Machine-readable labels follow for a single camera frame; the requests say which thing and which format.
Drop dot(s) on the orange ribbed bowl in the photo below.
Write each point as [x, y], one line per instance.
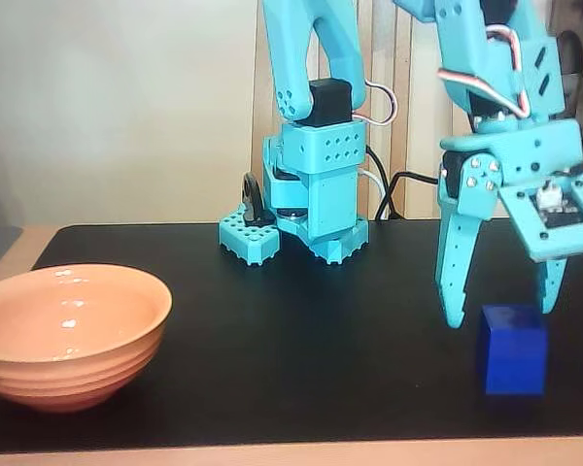
[78, 374]

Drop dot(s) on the blue cube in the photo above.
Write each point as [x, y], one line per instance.
[515, 354]

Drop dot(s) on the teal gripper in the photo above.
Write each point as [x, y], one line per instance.
[525, 146]

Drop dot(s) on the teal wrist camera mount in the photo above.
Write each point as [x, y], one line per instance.
[520, 213]

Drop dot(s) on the black table mat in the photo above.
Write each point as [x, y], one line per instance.
[320, 364]

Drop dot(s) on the teal perforated robot base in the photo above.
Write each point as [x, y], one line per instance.
[248, 242]

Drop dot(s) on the black round clamp knob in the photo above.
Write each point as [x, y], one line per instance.
[250, 199]

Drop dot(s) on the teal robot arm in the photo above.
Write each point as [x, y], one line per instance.
[291, 48]

